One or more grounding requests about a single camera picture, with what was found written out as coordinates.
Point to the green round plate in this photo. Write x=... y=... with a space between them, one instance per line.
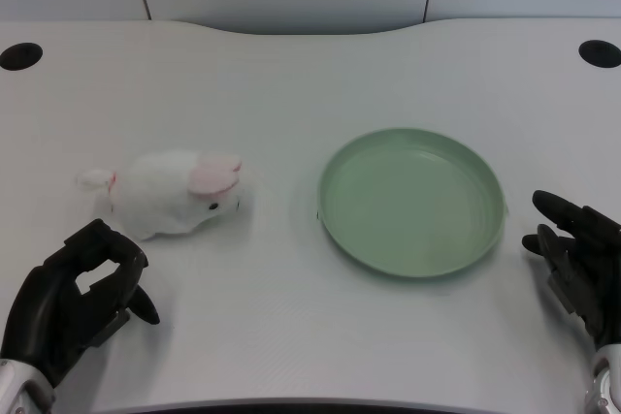
x=412 y=203

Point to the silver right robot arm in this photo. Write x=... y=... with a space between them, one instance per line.
x=604 y=380

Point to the white plush rabbit doll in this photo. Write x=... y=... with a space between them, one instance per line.
x=170 y=196

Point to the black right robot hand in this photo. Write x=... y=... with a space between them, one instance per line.
x=584 y=259

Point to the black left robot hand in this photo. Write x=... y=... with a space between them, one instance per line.
x=46 y=305

